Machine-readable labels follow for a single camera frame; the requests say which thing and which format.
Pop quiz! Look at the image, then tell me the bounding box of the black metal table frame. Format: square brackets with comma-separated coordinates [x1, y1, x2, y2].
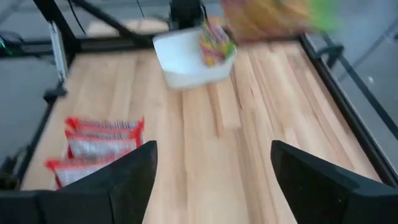
[0, 0, 398, 190]

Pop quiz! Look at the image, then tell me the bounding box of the green Maruchan noodle pack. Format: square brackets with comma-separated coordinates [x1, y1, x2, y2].
[198, 21, 237, 68]
[220, 0, 341, 44]

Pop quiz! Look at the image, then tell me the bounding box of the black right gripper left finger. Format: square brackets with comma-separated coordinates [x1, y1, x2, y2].
[0, 139, 158, 224]

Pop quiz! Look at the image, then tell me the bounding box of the red Maruchan noodle pack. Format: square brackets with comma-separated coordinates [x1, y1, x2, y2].
[44, 155, 125, 190]
[65, 132, 144, 160]
[64, 116, 146, 141]

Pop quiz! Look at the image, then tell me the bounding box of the white plastic bin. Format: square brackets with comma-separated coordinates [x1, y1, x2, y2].
[152, 26, 238, 91]

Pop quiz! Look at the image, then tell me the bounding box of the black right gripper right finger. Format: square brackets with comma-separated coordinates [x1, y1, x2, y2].
[270, 139, 398, 224]

